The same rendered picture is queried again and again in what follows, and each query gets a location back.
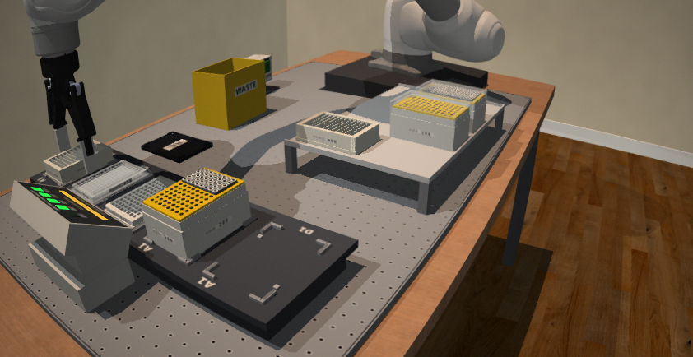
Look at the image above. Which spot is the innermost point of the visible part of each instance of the black flat pad with rg label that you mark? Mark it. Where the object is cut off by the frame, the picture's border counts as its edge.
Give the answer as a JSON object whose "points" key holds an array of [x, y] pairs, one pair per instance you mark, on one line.
{"points": [[176, 146]]}

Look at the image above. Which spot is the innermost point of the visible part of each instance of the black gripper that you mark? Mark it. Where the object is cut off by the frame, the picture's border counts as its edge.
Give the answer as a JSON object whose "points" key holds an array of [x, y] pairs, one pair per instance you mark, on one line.
{"points": [[65, 94]]}

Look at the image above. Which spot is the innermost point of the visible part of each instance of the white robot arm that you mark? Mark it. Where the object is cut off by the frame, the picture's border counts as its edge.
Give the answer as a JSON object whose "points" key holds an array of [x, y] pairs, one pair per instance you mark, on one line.
{"points": [[460, 29]]}

